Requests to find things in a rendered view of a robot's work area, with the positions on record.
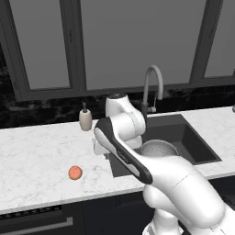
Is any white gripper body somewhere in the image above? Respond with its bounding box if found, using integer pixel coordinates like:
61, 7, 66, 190
93, 136, 108, 156

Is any orange peach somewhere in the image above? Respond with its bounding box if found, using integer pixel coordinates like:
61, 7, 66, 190
68, 165, 84, 181

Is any grey metal colander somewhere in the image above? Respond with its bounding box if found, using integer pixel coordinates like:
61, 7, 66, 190
140, 139, 182, 157

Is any grey faucet lever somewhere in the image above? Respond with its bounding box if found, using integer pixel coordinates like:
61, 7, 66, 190
148, 96, 158, 114

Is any grey curved sink faucet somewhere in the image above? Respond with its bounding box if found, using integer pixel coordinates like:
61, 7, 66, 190
140, 64, 164, 127

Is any dark sink basin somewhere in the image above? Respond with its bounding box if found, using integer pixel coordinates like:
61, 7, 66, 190
108, 113, 223, 179

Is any beige soap dispenser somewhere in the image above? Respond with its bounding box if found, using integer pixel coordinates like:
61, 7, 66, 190
78, 101, 94, 132

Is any dark cupboard front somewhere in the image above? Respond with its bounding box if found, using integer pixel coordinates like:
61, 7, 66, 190
82, 192, 155, 235

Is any black dishwasher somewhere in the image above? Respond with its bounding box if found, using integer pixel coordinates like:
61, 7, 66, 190
0, 204, 84, 235

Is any dark framed window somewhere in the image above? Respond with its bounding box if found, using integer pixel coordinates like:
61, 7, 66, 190
0, 0, 235, 103

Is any silver dishwasher handle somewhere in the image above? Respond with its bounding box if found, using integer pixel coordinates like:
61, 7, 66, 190
0, 217, 74, 235

